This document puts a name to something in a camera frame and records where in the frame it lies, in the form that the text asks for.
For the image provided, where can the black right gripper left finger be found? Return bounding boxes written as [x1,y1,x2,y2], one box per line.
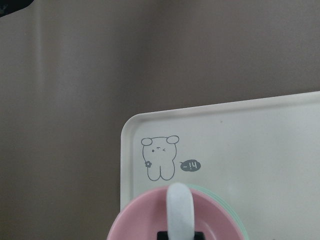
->
[156,231,168,240]

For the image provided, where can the small pink bowl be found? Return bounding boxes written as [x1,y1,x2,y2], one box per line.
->
[107,187,243,240]

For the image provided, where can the stacked green bowls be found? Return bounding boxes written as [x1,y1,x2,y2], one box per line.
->
[187,184,250,240]

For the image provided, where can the cream rabbit tray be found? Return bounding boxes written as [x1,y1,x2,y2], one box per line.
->
[120,91,320,240]

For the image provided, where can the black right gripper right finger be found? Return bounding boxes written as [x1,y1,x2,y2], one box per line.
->
[193,231,205,240]

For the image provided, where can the white ceramic spoon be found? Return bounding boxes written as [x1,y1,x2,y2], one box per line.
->
[166,182,195,240]

